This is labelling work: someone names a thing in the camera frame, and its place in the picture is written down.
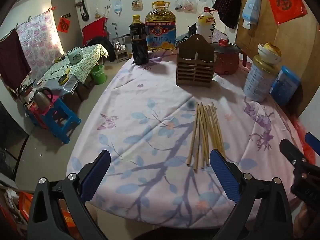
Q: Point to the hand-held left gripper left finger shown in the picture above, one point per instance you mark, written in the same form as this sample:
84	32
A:
96	175

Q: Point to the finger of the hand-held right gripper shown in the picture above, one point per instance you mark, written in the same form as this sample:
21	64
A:
313	142
291	152

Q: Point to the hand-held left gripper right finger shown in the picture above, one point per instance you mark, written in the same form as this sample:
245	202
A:
223	177

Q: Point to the bundle of bamboo chopsticks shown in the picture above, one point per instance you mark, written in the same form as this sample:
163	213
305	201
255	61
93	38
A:
202	135

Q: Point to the wooden chopstick holder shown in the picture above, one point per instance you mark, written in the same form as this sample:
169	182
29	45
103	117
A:
195	65

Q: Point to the red plastic bag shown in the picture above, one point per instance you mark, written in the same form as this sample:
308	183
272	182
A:
303	140

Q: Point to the blue plastic stool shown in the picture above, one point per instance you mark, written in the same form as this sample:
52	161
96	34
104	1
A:
66	120

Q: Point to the blue round can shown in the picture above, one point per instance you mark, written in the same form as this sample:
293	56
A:
285	85

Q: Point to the pink floral tablecloth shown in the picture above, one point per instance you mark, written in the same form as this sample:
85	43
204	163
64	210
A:
150	130

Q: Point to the red plastic box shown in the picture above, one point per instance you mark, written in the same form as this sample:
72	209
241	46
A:
25	205

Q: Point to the white milk powder can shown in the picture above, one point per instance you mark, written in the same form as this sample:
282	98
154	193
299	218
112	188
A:
257	82

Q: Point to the pink plastic basket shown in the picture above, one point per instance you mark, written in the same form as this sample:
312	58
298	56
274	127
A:
35	118

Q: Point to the steel electric kettle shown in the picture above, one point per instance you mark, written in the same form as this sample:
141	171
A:
42	100

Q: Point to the white ceramic bowl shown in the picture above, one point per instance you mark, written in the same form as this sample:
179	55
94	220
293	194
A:
267	56

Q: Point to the green plastic bucket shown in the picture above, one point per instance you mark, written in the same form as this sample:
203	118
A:
98	75

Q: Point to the baked bun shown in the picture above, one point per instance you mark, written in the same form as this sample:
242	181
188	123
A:
272	48

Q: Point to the plywood board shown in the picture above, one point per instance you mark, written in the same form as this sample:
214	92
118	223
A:
287	42

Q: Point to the side table with green cloth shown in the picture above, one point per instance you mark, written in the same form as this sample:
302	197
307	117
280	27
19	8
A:
85	65

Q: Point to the dark teapot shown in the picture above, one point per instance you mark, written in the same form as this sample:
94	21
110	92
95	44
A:
23	90

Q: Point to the red electric cooking pot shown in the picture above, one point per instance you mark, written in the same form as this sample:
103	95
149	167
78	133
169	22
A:
227	60

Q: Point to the mint green rice cooker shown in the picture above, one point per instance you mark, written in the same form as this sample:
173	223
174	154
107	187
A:
75	56

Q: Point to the small wooden rack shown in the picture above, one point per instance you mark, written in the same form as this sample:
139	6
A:
122	55

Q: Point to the black clothing heap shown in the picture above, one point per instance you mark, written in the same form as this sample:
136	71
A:
105	47

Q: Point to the steel cup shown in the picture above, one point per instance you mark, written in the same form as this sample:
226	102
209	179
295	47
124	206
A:
116	46

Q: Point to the white cup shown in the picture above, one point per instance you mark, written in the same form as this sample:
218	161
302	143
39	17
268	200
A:
122	47

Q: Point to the dark soy sauce bottle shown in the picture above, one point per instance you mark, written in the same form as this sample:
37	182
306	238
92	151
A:
138	45

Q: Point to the purple patterned cushion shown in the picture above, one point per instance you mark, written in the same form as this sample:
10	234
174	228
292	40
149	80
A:
220	35

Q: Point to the maroon hanging cloth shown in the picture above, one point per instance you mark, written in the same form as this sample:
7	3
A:
13	60

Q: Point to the grey padded jacket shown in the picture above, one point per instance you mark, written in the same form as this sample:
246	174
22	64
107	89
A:
185	40

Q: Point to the large red paper decoration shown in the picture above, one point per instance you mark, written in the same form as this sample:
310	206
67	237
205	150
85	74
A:
285	2

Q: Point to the pink floral curtain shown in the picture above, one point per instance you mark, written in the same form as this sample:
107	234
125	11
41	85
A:
40	42

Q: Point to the metal crutch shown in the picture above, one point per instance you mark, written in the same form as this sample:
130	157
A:
116	31

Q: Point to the red cloth on chair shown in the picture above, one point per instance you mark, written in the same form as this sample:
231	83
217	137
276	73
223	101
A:
93	28

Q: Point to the blue white tissue pack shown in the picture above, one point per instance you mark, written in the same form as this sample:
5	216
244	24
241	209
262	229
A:
251	7

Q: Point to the white drink bottle red cap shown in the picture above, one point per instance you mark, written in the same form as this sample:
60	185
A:
205	27

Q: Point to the small red paper decoration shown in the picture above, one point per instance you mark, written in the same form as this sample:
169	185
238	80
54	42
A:
63	25

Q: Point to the yellow cooking oil jug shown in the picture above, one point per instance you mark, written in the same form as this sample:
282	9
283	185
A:
160	30

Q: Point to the dark dotted hanging garment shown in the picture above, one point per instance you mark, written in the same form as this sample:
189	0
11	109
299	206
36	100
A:
228	2

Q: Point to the black hanging bag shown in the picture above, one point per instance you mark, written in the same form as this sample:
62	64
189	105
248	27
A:
85	12

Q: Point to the small hanging clear packet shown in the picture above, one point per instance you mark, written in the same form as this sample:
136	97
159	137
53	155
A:
97	11

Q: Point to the small blue white packet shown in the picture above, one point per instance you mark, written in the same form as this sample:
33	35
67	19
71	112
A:
117	5

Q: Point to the white plastic bag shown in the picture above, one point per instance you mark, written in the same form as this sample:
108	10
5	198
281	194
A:
203	5

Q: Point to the grey door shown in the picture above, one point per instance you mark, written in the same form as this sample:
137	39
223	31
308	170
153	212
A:
67	5

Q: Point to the small plastic bag with snacks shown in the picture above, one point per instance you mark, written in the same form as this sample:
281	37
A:
137	3

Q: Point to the clear plastic bag with food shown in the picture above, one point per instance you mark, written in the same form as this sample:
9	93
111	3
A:
185	3

